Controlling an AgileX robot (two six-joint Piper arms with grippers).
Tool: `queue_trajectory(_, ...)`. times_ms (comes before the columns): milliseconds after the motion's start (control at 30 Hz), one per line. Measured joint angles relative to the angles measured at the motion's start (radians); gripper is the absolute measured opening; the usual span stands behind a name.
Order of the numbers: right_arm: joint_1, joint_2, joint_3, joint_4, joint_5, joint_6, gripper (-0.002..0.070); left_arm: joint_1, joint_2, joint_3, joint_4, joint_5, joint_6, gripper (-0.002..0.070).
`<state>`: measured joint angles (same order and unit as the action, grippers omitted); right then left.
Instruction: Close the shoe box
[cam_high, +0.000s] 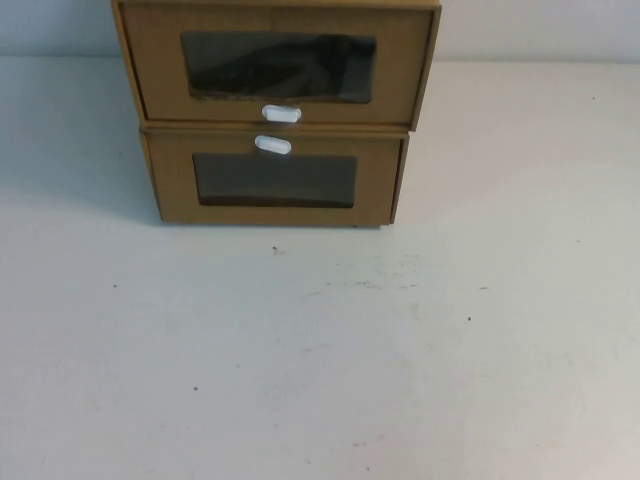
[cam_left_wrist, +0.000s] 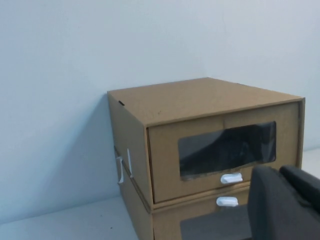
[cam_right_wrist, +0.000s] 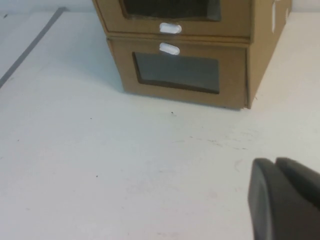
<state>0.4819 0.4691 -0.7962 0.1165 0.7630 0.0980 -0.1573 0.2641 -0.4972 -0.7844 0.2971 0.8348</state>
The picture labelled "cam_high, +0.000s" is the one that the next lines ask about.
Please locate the cardboard drawer with matte window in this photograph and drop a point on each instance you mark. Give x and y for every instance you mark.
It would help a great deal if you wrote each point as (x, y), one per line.
(175, 200)

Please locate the cardboard drawer with glossy window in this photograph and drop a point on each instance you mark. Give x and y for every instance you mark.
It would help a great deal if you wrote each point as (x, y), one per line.
(225, 107)

